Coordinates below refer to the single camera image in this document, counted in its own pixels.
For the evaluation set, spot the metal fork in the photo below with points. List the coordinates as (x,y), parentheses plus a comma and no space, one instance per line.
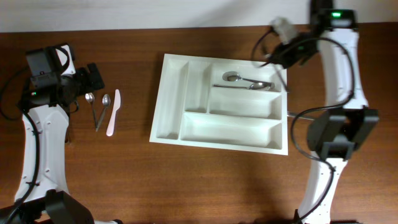
(305,117)

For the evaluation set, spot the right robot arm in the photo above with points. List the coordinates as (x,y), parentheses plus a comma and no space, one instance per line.
(346,119)

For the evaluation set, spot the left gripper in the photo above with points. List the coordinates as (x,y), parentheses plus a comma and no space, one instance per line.
(84,75)

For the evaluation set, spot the pink plastic knife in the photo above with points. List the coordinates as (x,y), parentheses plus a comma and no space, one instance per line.
(116,107)

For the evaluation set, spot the metal tongs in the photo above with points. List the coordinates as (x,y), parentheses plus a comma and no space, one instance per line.
(67,138)

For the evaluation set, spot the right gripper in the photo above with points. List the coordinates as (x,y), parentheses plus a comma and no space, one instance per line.
(285,61)

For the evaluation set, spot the white cutlery tray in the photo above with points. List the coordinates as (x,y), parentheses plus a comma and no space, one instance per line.
(189,111)

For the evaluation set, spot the small teaspoon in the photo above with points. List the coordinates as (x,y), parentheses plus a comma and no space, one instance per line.
(90,98)
(106,101)

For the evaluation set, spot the large spoon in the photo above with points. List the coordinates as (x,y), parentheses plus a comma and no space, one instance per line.
(254,86)
(233,76)

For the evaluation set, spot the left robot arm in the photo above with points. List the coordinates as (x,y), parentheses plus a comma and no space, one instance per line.
(43,187)

